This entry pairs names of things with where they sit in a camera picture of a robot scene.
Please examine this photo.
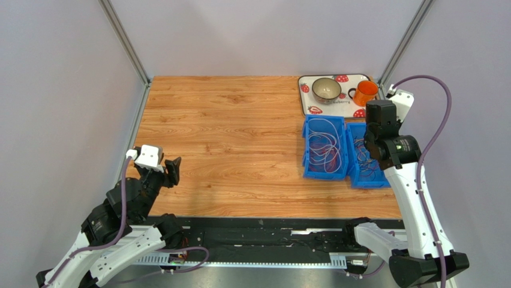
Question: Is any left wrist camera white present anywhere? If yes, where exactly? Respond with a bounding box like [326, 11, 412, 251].
[125, 145, 164, 172]

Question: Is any orange mug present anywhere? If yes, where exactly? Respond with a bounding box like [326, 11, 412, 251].
[348, 80, 378, 107]

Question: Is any right aluminium frame post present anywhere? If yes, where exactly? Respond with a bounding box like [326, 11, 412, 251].
[378, 0, 435, 88]

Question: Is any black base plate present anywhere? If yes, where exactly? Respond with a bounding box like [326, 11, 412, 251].
[131, 215, 404, 265]

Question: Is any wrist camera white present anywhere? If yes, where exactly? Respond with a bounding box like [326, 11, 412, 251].
[386, 85, 414, 124]
[125, 145, 164, 172]

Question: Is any blue plastic bin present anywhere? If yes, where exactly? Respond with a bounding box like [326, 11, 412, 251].
[302, 114, 348, 181]
[345, 122, 390, 189]

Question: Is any white wire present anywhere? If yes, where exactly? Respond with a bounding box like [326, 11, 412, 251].
[305, 118, 344, 175]

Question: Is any left aluminium frame post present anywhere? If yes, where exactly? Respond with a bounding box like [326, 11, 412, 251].
[98, 0, 151, 87]

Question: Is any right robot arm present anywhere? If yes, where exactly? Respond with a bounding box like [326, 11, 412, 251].
[346, 100, 470, 287]

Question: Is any ceramic bowl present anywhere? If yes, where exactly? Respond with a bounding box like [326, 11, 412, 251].
[312, 77, 342, 104]

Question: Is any slotted cable duct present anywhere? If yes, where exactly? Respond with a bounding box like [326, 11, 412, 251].
[133, 252, 348, 269]

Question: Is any right blue plastic bin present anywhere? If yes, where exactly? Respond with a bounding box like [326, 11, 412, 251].
[345, 122, 390, 189]

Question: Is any dark red wire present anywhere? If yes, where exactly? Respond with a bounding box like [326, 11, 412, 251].
[306, 133, 340, 173]

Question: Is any aluminium frame post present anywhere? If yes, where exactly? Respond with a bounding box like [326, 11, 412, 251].
[378, 0, 435, 88]
[98, 0, 151, 87]

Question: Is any strawberry print tray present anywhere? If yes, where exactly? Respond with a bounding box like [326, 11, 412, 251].
[298, 74, 375, 119]

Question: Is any left blue plastic bin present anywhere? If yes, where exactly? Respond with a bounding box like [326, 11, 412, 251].
[302, 114, 348, 181]

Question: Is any dark blue wire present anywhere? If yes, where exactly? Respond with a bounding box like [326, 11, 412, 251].
[355, 139, 384, 181]

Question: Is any orange wire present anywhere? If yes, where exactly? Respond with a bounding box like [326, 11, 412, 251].
[353, 137, 380, 176]

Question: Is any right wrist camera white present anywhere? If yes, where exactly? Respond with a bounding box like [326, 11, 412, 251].
[386, 85, 414, 124]

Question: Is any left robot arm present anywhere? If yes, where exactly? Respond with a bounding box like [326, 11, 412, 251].
[36, 157, 184, 287]

